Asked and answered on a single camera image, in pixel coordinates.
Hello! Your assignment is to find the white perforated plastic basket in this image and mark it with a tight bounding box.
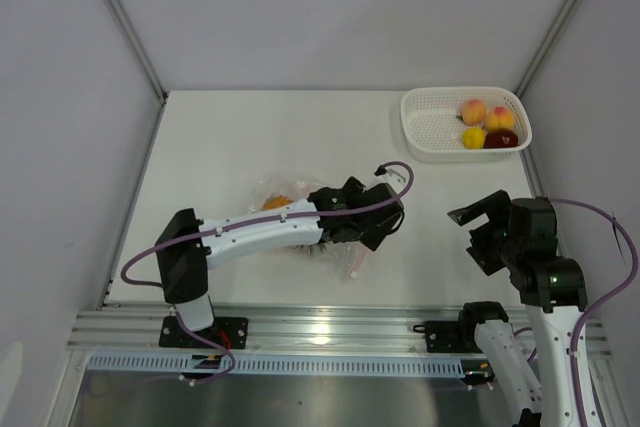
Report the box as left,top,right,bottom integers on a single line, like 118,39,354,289
400,87,532,163

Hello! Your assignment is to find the left grey corner post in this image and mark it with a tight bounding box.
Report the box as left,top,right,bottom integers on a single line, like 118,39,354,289
103,0,168,104

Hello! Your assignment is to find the dark red toy apple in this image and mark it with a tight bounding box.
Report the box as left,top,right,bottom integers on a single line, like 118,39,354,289
484,129,519,149

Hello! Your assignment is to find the grey aluminium corner post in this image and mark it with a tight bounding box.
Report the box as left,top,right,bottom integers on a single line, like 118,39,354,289
515,0,584,98

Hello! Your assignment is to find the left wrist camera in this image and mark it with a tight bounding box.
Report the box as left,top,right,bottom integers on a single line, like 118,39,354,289
374,166,407,186

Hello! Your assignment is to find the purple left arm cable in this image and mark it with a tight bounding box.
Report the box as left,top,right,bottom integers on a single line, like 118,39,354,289
121,160,415,288

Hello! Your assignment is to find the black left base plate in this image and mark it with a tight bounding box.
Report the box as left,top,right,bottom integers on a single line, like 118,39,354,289
158,316,249,350

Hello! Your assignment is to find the aluminium mounting rail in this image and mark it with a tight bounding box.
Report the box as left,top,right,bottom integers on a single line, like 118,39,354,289
67,300,614,361

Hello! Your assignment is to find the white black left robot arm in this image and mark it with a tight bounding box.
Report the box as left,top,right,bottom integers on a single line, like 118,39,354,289
155,171,407,347

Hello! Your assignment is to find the orange toy pineapple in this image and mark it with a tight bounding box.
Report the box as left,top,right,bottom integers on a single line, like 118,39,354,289
262,193,331,258

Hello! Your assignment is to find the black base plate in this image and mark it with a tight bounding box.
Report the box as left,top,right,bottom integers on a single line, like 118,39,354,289
412,321,481,354
158,316,249,350

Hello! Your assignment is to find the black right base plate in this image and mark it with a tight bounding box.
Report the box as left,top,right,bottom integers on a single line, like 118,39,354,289
412,321,481,354

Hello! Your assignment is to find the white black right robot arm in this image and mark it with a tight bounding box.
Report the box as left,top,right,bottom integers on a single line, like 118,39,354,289
448,190,601,426

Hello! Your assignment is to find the clear pink-dotted zip bag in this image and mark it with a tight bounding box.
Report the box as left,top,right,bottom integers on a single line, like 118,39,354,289
247,171,371,283

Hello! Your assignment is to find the pink toy peach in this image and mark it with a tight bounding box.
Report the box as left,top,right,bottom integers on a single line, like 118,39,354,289
484,106,516,132
459,99,488,126

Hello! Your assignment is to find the white slotted cable duct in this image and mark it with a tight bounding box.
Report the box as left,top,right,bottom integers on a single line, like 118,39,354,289
87,352,465,379

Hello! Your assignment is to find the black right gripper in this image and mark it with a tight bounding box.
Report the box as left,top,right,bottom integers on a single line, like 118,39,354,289
447,189,522,275

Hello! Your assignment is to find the yellow toy lemon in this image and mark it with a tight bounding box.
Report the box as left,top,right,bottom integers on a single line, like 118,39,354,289
461,127,486,150

